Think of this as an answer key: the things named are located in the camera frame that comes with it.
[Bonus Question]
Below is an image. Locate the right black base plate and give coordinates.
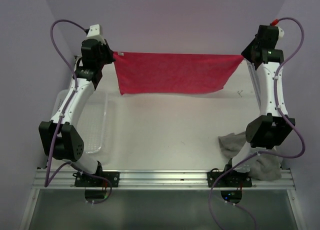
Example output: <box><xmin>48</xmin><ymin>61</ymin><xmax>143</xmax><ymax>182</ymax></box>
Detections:
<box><xmin>206</xmin><ymin>168</ymin><xmax>253</xmax><ymax>188</ymax></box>

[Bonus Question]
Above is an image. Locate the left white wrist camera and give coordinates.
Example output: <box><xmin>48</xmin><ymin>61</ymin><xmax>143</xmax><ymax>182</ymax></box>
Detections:
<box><xmin>86</xmin><ymin>24</ymin><xmax>105</xmax><ymax>44</ymax></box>

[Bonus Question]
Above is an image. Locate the grey towel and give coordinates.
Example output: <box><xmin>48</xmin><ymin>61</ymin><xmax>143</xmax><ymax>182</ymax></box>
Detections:
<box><xmin>218</xmin><ymin>131</ymin><xmax>283</xmax><ymax>181</ymax></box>

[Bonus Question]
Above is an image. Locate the aluminium mounting rail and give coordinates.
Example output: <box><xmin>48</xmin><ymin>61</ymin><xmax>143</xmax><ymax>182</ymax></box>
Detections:
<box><xmin>31</xmin><ymin>167</ymin><xmax>295</xmax><ymax>191</ymax></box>

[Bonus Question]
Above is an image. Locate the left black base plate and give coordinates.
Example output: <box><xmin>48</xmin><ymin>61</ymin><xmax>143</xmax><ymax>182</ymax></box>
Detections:
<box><xmin>72</xmin><ymin>171</ymin><xmax>120</xmax><ymax>188</ymax></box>

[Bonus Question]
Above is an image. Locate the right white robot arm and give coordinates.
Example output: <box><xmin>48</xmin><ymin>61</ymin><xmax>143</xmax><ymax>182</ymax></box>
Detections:
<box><xmin>222</xmin><ymin>25</ymin><xmax>296</xmax><ymax>187</ymax></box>

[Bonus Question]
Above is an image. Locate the clear plastic basket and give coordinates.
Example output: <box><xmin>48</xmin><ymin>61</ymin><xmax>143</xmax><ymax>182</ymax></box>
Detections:
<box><xmin>43</xmin><ymin>89</ymin><xmax>118</xmax><ymax>155</ymax></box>

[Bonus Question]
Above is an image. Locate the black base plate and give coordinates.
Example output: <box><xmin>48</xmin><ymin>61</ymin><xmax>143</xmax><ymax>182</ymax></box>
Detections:
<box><xmin>72</xmin><ymin>171</ymin><xmax>120</xmax><ymax>188</ymax></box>
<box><xmin>206</xmin><ymin>168</ymin><xmax>253</xmax><ymax>188</ymax></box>

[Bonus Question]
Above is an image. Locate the pink towel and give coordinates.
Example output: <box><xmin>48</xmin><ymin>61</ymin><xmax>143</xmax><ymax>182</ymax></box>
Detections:
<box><xmin>114</xmin><ymin>52</ymin><xmax>244</xmax><ymax>95</ymax></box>

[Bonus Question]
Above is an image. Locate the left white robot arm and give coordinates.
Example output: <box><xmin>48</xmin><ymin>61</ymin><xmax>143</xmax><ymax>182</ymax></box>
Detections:
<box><xmin>38</xmin><ymin>38</ymin><xmax>114</xmax><ymax>187</ymax></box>

